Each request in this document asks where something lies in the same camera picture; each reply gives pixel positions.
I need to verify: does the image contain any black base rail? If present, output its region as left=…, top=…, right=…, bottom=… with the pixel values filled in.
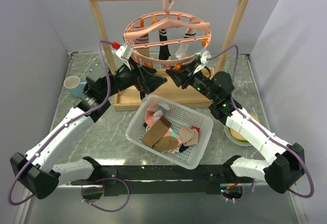
left=71, top=165, right=239, bottom=196

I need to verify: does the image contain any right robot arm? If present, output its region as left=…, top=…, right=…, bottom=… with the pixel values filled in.
left=166, top=69, right=305, bottom=194

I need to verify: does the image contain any aluminium frame rail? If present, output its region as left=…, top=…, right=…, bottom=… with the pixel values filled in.
left=24, top=164, right=297, bottom=189

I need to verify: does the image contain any light blue mug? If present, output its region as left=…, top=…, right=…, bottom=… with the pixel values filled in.
left=63, top=76, right=86, bottom=98

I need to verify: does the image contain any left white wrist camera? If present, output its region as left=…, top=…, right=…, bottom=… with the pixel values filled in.
left=115, top=43, right=133, bottom=70

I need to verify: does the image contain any white plastic basket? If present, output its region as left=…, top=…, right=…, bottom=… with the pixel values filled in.
left=126, top=95, right=214, bottom=170

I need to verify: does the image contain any yellow bowl on plate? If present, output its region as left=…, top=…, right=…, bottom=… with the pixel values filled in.
left=224, top=125, right=252, bottom=147

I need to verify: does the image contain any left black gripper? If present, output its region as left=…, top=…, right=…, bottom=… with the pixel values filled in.
left=102, top=56, right=167, bottom=98

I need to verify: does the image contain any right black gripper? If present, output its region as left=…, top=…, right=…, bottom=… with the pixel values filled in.
left=165, top=59, right=217, bottom=102

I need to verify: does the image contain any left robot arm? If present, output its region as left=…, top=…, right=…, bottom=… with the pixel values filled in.
left=10, top=64, right=167, bottom=199

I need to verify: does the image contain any pile of socks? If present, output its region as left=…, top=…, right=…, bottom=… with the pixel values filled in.
left=141, top=102, right=200, bottom=153

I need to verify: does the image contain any wooden hanger rack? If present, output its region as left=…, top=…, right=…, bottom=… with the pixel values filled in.
left=89, top=0, right=249, bottom=110

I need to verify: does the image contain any pink round clip hanger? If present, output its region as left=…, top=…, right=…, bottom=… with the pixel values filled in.
left=123, top=0, right=211, bottom=68

